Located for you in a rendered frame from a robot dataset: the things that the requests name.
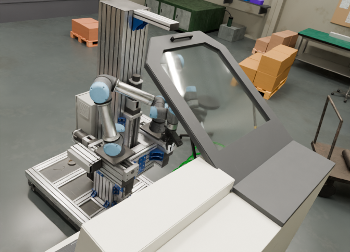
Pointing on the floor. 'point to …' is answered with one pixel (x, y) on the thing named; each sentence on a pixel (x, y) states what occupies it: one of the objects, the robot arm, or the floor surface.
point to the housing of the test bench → (260, 206)
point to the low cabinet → (187, 11)
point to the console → (156, 211)
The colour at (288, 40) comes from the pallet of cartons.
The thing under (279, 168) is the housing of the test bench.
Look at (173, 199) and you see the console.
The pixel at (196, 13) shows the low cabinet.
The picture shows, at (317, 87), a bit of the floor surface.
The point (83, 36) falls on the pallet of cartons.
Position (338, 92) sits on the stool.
